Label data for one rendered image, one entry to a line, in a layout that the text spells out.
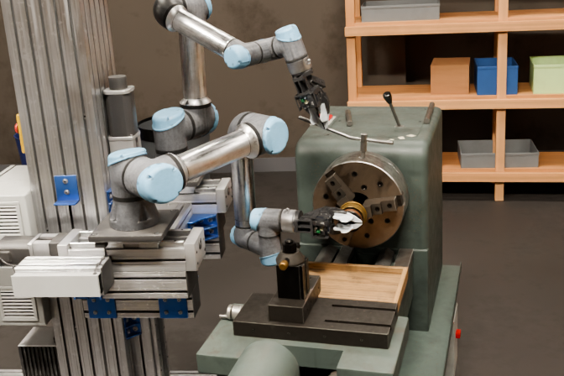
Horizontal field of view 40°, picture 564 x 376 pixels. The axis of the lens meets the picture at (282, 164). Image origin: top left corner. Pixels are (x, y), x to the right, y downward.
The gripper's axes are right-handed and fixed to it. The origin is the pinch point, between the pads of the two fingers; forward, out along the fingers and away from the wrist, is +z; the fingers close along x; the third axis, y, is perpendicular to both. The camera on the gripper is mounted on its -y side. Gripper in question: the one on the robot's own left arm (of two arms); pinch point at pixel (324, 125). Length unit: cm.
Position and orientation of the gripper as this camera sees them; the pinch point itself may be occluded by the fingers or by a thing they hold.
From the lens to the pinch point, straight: 263.6
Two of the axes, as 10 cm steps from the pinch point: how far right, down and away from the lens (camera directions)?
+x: 8.7, -2.0, -4.5
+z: 3.5, 8.9, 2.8
